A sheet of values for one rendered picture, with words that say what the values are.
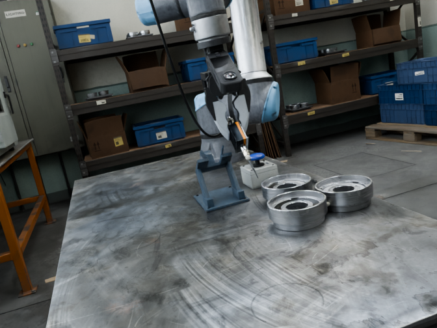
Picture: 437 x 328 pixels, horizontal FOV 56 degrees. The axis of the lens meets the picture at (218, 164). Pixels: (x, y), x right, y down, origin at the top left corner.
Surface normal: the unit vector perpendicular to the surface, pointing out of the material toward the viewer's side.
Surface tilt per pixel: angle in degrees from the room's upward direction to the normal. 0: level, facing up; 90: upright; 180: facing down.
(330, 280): 0
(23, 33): 90
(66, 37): 90
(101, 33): 90
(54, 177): 90
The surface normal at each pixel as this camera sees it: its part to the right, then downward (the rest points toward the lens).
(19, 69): 0.29, 0.17
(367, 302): -0.18, -0.96
